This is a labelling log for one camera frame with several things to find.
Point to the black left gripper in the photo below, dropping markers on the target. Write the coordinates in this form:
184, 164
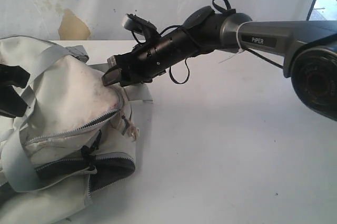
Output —
12, 105

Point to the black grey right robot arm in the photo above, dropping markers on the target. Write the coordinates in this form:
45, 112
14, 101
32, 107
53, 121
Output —
308, 49

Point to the white grey backpack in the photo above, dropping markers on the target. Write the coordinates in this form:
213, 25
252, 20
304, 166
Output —
75, 138

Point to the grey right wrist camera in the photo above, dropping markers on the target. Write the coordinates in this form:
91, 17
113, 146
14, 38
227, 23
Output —
138, 25

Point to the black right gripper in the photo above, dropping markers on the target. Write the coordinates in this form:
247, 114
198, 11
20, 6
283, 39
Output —
128, 69

